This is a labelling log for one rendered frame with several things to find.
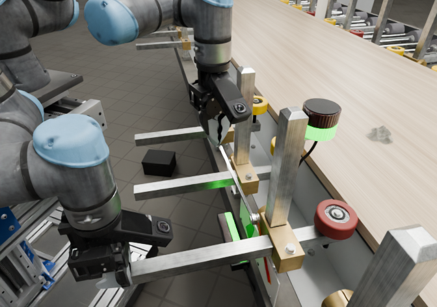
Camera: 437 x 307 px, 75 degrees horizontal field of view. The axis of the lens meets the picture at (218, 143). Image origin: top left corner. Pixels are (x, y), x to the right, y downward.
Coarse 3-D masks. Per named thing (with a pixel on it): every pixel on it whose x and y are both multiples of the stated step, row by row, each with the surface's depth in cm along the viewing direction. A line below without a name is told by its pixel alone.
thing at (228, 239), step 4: (220, 216) 83; (224, 216) 83; (220, 220) 81; (224, 220) 81; (224, 224) 80; (224, 228) 79; (228, 228) 79; (224, 232) 78; (228, 232) 78; (224, 236) 77; (228, 236) 77; (228, 240) 76
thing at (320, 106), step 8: (312, 104) 46; (320, 104) 46; (328, 104) 46; (336, 104) 46; (320, 112) 44; (328, 112) 44; (336, 112) 44; (320, 128) 45; (328, 128) 45; (304, 144) 48
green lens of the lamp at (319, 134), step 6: (336, 126) 46; (306, 132) 47; (312, 132) 46; (318, 132) 46; (324, 132) 45; (330, 132) 46; (312, 138) 46; (318, 138) 46; (324, 138) 46; (330, 138) 47
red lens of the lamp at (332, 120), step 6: (306, 114) 45; (312, 114) 44; (318, 114) 44; (336, 114) 44; (312, 120) 45; (318, 120) 44; (324, 120) 44; (330, 120) 44; (336, 120) 45; (318, 126) 45; (324, 126) 45; (330, 126) 45
